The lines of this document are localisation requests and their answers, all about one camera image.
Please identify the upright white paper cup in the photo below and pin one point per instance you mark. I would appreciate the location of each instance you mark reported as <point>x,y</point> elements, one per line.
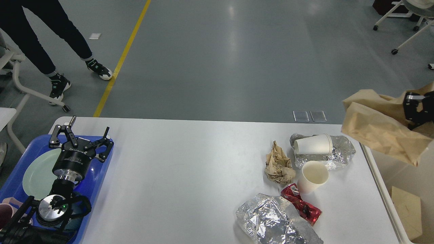
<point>314,174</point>

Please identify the pink home mug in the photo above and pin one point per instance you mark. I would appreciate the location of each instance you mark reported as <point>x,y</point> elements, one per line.
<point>8,208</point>

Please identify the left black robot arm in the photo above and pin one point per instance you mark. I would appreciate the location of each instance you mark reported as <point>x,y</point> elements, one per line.
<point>49,196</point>

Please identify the aluminium foil sheet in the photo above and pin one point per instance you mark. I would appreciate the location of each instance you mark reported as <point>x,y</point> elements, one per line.
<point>274,220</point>

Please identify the crumpled brown paper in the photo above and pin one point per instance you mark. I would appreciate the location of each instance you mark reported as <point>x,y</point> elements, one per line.
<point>278,167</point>

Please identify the dark teal home mug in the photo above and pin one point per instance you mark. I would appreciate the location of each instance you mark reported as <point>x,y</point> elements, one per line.
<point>78,207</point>

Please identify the small crumpled foil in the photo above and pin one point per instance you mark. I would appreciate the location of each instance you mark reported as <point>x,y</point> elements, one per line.
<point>342,153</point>

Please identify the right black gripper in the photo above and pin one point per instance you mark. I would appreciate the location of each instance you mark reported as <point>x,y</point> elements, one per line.
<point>410,104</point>

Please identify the white side table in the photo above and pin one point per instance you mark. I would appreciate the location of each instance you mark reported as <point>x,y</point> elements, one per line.
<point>8,117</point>

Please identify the light green plate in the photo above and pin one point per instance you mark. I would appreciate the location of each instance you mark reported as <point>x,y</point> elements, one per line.
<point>39,177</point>

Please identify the white chair frame left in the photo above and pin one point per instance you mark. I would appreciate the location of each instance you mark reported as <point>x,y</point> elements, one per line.
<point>15,57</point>

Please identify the blue plastic tray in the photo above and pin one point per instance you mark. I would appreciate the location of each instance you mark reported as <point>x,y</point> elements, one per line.
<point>89,187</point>

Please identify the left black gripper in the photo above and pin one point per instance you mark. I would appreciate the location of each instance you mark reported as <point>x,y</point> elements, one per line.
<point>76,154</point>

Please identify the large brown paper bag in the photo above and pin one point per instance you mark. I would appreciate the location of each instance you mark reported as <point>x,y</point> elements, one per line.
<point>379,122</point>

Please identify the beige plastic bin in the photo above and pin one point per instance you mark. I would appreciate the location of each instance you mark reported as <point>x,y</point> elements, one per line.
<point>417,180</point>

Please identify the red snack wrapper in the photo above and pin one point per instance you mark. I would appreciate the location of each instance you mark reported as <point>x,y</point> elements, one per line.
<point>306,210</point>

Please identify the lying white paper cup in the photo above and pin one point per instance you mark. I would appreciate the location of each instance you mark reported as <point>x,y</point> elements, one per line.
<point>314,145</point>

